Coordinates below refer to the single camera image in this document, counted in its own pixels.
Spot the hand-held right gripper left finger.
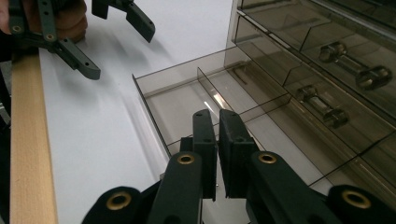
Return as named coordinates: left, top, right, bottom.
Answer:
left=179, top=108, right=219, bottom=202

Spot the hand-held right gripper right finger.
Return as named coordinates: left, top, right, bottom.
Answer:
left=218, top=108, right=260, bottom=200

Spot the smoky clear divided drawer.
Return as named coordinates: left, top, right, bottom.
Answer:
left=132, top=46, right=396, bottom=224

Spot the smoky clear drawer cabinet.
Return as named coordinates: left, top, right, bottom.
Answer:
left=224, top=0, right=396, bottom=224

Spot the wooden table edge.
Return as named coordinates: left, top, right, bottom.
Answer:
left=8, top=51, right=59, bottom=224

